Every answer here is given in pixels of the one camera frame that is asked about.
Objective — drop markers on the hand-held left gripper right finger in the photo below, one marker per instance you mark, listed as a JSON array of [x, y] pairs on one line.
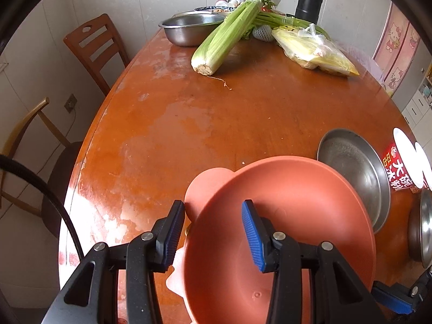
[[253, 239]]

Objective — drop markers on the steel basin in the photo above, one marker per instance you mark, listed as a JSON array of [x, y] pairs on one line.
[[185, 30]]

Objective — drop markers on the round steel pan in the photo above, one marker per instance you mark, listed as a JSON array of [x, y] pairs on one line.
[[354, 165]]

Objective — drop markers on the pink plastic plate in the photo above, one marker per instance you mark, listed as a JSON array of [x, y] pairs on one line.
[[206, 189]]

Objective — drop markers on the wall socket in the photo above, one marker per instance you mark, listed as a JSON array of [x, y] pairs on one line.
[[71, 103]]

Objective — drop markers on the brown wooden chair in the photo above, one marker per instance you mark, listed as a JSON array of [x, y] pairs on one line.
[[101, 23]]

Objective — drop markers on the chair with dark seat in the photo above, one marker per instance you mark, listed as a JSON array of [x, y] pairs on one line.
[[64, 175]]

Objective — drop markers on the steel bowl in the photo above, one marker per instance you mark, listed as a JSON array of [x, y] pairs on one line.
[[422, 229]]

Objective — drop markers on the pink cat print wardrobe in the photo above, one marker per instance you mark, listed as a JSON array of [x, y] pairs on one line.
[[395, 40]]

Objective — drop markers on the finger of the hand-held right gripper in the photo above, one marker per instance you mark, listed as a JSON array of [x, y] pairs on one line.
[[391, 298]]

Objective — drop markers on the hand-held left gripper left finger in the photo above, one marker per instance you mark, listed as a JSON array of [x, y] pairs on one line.
[[170, 239]]

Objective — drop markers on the white shelf cabinet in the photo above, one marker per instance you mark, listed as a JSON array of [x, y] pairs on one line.
[[418, 104]]

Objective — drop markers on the purple cloth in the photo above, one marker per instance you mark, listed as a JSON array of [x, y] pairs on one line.
[[368, 60]]

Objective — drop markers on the blue patterned plate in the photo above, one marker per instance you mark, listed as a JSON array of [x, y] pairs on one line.
[[206, 8]]

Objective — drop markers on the thin celery bunch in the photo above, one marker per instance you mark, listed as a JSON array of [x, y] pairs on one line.
[[280, 20]]

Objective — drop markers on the large celery bunch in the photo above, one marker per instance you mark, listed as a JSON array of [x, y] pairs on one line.
[[219, 40]]

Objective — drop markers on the bag of corn cobs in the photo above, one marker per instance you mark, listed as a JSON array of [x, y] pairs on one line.
[[314, 50]]

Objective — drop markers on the orange plastic bowl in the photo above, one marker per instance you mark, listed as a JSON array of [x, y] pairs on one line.
[[303, 209]]

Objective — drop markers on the fruit in foam net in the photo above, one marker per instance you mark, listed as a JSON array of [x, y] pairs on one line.
[[263, 33]]

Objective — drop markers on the black thermos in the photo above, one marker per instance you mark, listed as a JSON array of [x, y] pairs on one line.
[[308, 3]]

